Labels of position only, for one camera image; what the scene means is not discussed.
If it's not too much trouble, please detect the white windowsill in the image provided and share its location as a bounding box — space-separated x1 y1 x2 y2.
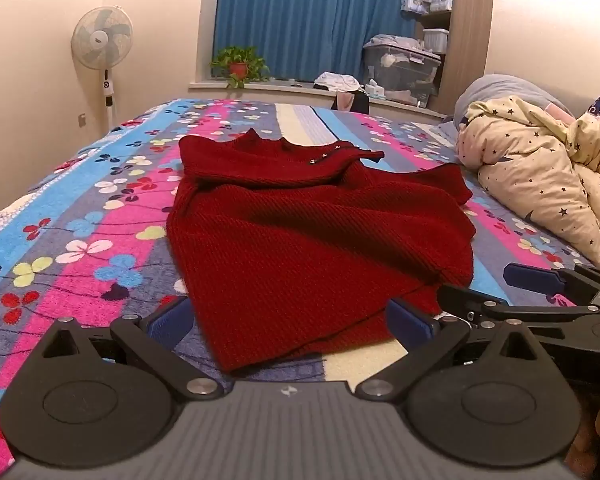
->
190 79 446 117

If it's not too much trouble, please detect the black chair back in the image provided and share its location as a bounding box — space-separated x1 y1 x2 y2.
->
331 91 371 115

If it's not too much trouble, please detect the blue curtain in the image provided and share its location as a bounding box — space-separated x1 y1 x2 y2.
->
214 0 423 83

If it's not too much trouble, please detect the white standing fan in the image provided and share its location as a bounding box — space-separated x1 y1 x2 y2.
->
71 6 134 133

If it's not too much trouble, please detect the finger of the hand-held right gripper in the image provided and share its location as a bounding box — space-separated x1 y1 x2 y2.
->
437 284 600 331
504 262 600 307

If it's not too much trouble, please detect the pile of white clothes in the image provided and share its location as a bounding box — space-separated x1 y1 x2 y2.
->
314 72 362 95

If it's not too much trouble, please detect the cream star-print duvet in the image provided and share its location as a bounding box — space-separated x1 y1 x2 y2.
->
456 95 600 273

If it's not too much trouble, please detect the red knit sweater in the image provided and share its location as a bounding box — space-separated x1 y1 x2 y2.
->
166 128 477 373

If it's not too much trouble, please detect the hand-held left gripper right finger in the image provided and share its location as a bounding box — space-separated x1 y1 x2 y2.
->
355 298 534 403

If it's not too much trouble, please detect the potted green plant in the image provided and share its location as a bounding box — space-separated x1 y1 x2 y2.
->
209 46 271 90

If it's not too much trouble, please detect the white lidded storage box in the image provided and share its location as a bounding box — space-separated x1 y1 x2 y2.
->
422 28 450 54

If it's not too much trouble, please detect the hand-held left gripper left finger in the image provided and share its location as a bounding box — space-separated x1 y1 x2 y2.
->
44 296 226 403

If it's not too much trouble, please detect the wooden bookcase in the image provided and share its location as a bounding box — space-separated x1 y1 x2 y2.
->
415 0 496 116

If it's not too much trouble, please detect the grey pillow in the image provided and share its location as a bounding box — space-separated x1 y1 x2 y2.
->
452 74 576 131

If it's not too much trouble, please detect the floral striped bed sheet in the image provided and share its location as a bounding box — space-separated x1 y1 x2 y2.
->
0 98 600 471

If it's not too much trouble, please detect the clear plastic storage bin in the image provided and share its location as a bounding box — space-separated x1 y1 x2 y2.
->
362 35 442 108

